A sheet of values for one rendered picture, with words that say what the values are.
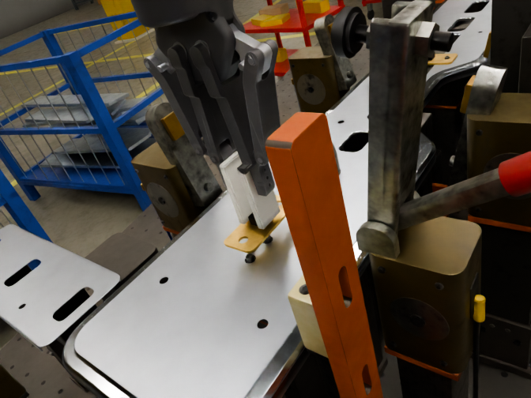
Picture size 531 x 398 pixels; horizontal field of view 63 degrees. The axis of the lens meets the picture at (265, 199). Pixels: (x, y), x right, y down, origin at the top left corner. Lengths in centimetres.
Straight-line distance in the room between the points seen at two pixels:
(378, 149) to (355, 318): 11
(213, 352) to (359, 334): 14
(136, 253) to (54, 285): 9
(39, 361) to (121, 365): 57
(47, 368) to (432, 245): 76
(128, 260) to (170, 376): 21
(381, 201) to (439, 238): 6
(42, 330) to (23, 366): 49
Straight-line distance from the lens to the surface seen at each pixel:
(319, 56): 78
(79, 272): 54
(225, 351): 37
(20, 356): 101
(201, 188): 57
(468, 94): 46
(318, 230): 21
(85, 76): 232
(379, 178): 30
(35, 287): 56
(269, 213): 42
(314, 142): 19
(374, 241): 33
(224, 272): 43
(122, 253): 57
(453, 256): 33
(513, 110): 46
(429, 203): 31
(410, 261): 33
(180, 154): 55
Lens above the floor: 128
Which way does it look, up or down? 33 degrees down
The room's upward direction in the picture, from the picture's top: 18 degrees counter-clockwise
